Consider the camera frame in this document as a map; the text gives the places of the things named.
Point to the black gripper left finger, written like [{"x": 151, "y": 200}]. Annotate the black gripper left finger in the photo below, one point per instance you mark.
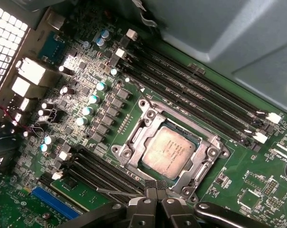
[{"x": 141, "y": 213}]

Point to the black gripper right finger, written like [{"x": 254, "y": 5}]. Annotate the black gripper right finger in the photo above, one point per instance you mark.
[{"x": 174, "y": 213}]

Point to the black PC case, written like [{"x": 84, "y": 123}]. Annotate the black PC case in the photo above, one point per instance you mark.
[{"x": 205, "y": 23}]

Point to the CPU socket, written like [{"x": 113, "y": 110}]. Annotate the CPU socket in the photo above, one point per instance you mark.
[{"x": 157, "y": 104}]

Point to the blue expansion slot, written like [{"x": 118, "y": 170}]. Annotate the blue expansion slot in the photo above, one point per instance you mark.
[{"x": 53, "y": 202}]

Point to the green motherboard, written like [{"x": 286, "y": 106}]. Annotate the green motherboard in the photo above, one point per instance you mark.
[{"x": 241, "y": 166}]

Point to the silver green CPU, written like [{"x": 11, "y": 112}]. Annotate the silver green CPU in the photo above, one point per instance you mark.
[{"x": 167, "y": 152}]

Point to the silver rear port block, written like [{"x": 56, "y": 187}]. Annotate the silver rear port block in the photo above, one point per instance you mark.
[
  {"x": 34, "y": 70},
  {"x": 21, "y": 86}
]

